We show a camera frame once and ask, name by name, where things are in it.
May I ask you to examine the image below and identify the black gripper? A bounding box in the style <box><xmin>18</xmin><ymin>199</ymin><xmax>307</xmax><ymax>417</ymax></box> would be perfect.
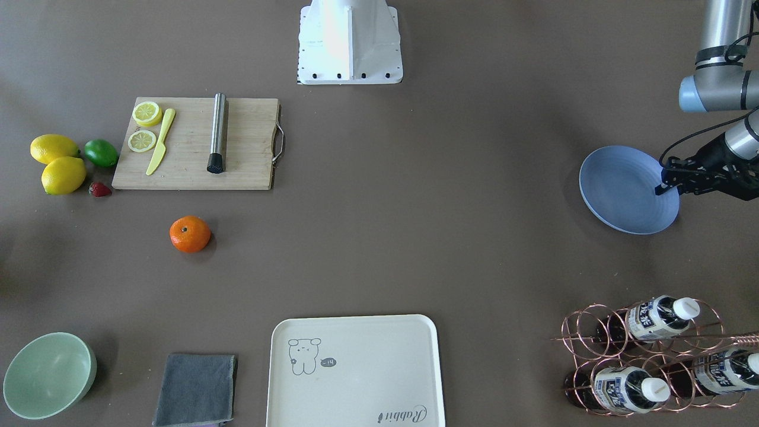
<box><xmin>654</xmin><ymin>155</ymin><xmax>758</xmax><ymax>202</ymax></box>

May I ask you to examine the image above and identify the blue round plate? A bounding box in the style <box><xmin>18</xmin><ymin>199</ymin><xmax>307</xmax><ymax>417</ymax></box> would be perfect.
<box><xmin>578</xmin><ymin>145</ymin><xmax>680</xmax><ymax>235</ymax></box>

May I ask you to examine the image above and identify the orange mandarin fruit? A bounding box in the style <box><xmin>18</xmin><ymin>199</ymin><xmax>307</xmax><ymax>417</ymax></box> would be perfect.
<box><xmin>168</xmin><ymin>215</ymin><xmax>212</xmax><ymax>253</ymax></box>

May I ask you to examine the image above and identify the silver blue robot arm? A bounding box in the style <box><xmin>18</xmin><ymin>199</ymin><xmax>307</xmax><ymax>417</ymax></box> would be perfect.
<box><xmin>654</xmin><ymin>1</ymin><xmax>758</xmax><ymax>202</ymax></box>

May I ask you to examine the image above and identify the dark bottle white cap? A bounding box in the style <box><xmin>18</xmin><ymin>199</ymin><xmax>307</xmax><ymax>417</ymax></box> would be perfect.
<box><xmin>662</xmin><ymin>347</ymin><xmax>758</xmax><ymax>399</ymax></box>
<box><xmin>563</xmin><ymin>367</ymin><xmax>671</xmax><ymax>416</ymax></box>
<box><xmin>595</xmin><ymin>295</ymin><xmax>700</xmax><ymax>349</ymax></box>

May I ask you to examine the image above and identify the cream rabbit tray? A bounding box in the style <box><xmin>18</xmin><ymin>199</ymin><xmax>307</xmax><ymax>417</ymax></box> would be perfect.
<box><xmin>266</xmin><ymin>314</ymin><xmax>447</xmax><ymax>426</ymax></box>

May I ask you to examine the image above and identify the steel muddler black tip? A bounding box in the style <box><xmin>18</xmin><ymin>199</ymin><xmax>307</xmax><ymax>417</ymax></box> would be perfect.
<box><xmin>206</xmin><ymin>93</ymin><xmax>227</xmax><ymax>174</ymax></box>

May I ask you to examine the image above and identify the bamboo cutting board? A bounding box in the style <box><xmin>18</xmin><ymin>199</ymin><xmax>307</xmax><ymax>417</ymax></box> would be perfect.
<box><xmin>112</xmin><ymin>97</ymin><xmax>282</xmax><ymax>191</ymax></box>

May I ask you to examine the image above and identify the yellow plastic knife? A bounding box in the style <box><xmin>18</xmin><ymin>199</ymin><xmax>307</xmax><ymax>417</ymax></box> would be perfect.
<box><xmin>145</xmin><ymin>108</ymin><xmax>176</xmax><ymax>176</ymax></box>

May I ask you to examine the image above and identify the grey folded cloth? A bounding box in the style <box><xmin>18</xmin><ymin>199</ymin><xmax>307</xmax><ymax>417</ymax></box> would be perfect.
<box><xmin>152</xmin><ymin>352</ymin><xmax>237</xmax><ymax>426</ymax></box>

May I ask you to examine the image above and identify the lemon half slice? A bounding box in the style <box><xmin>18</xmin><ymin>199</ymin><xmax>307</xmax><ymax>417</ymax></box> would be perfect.
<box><xmin>131</xmin><ymin>101</ymin><xmax>163</xmax><ymax>128</ymax></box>
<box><xmin>127</xmin><ymin>129</ymin><xmax>157</xmax><ymax>153</ymax></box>

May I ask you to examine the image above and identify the green lime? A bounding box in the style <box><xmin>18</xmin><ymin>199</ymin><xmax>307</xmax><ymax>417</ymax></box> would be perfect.
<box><xmin>84</xmin><ymin>139</ymin><xmax>119</xmax><ymax>168</ymax></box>

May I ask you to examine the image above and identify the red strawberry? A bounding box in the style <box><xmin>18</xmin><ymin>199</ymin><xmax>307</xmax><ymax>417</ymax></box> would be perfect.
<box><xmin>88</xmin><ymin>181</ymin><xmax>112</xmax><ymax>197</ymax></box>

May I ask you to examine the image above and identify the yellow lemon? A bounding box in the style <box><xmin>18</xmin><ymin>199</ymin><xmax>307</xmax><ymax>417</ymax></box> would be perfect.
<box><xmin>30</xmin><ymin>133</ymin><xmax>79</xmax><ymax>165</ymax></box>
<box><xmin>41</xmin><ymin>157</ymin><xmax>87</xmax><ymax>195</ymax></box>

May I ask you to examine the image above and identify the mint green bowl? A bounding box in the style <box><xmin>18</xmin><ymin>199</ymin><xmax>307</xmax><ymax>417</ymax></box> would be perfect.
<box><xmin>3</xmin><ymin>332</ymin><xmax>97</xmax><ymax>420</ymax></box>

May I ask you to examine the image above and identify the copper wire bottle rack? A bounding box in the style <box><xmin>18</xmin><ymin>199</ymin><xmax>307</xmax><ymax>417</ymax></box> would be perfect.
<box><xmin>559</xmin><ymin>298</ymin><xmax>757</xmax><ymax>417</ymax></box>

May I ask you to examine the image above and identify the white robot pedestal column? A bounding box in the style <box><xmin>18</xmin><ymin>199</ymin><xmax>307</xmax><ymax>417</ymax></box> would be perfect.
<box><xmin>296</xmin><ymin>1</ymin><xmax>404</xmax><ymax>85</ymax></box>

